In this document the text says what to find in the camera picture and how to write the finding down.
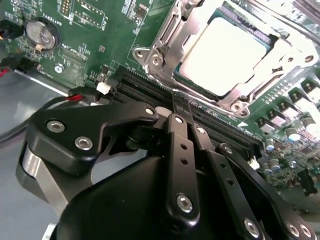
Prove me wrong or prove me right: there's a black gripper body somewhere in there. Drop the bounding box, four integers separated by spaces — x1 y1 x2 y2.
53 156 241 240

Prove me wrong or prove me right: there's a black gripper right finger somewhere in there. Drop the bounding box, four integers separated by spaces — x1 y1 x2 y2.
184 97 319 240

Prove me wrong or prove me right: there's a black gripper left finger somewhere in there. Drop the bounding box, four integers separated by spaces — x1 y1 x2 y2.
16 92 201 228

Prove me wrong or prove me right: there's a thin metal locking lever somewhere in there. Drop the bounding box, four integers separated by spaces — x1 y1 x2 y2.
148 73 235 107

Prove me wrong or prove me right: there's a silver CPU plate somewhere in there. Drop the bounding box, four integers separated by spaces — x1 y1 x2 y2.
176 6 280 98

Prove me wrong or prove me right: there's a metal socket cover frame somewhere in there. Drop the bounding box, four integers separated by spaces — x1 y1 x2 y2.
149 0 313 111

